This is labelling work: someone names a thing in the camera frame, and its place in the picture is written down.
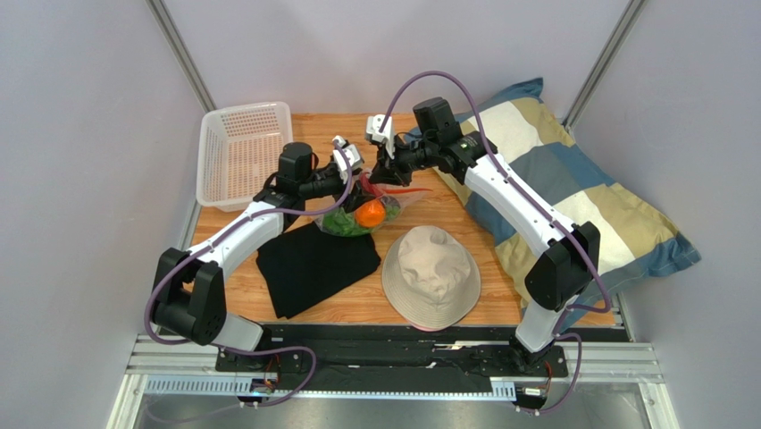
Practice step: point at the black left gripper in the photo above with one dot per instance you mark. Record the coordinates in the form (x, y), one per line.
(341, 187)

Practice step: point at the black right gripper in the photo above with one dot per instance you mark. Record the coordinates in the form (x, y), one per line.
(390, 168)

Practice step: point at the clear orange zip top bag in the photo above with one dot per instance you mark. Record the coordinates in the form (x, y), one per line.
(394, 198)

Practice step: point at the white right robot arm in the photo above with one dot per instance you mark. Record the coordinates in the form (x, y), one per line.
(566, 252)

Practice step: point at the fake green lettuce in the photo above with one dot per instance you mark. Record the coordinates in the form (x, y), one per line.
(342, 224)

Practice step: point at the fake orange fruit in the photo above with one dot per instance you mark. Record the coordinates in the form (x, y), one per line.
(371, 214)

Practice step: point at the black folded cloth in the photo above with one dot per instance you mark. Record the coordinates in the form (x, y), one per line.
(306, 266)

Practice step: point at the white plastic basket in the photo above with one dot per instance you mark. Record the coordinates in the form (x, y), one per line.
(238, 149)

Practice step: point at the blue beige checked pillow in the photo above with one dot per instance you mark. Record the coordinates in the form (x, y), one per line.
(637, 241)

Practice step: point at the beige bucket hat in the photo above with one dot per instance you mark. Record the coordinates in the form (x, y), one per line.
(430, 279)

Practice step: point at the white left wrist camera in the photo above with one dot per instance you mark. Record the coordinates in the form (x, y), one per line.
(346, 157)

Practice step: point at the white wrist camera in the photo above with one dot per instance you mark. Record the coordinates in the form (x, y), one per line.
(346, 157)
(379, 131)

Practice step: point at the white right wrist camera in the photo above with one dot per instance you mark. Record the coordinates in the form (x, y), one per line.
(379, 131)

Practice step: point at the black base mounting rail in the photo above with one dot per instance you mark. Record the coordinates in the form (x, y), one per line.
(393, 362)

